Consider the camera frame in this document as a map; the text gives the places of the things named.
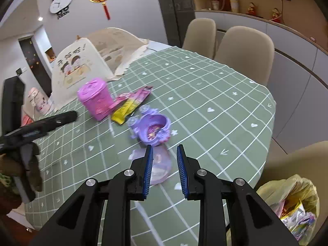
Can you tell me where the purple plastic bowl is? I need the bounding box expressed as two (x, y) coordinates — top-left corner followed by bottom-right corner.
(128, 105), (172, 147)

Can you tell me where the pink snack wrapper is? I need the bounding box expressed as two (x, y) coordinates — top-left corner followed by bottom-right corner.
(108, 85), (154, 113)

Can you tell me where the panda wall clock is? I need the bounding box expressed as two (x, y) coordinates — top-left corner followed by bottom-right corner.
(49, 0), (73, 19)

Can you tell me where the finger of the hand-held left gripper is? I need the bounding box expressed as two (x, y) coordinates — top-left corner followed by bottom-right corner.
(54, 111), (78, 126)

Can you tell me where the green checked tablecloth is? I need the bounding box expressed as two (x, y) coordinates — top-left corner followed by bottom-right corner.
(24, 46), (278, 246)

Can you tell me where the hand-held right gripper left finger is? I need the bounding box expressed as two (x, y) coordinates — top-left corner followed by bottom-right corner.
(29, 145), (154, 246)

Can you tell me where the translucent purple film lid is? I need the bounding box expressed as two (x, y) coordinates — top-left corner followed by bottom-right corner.
(128, 145), (172, 185)

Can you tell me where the yellow plastic bag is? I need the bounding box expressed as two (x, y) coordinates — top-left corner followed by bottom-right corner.
(256, 174), (321, 246)

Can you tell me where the small red gold figurine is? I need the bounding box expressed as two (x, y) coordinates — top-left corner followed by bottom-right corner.
(246, 2), (259, 15)
(270, 8), (284, 23)

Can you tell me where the person's left hand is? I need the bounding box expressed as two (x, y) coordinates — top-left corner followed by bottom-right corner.
(0, 154), (43, 192)

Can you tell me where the white curved cabinet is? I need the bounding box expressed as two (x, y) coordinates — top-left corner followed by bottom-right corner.
(195, 10), (328, 154)

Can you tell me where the person's left forearm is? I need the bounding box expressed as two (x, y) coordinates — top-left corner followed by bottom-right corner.
(0, 173), (23, 212)

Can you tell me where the pink printed package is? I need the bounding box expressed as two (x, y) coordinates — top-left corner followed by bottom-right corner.
(23, 87), (55, 127)

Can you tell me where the yellow snack packet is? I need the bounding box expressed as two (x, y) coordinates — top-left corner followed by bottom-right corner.
(111, 100), (141, 125)

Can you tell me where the pink plastic cup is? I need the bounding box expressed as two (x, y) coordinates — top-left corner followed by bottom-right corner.
(77, 77), (114, 121)

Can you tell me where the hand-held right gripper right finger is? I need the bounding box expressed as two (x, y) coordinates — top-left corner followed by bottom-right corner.
(176, 144), (299, 246)

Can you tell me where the dark doorway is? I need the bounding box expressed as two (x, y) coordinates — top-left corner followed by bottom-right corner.
(18, 36), (53, 96)

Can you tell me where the dark glass door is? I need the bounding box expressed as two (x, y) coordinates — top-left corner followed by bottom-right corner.
(154, 0), (196, 48)

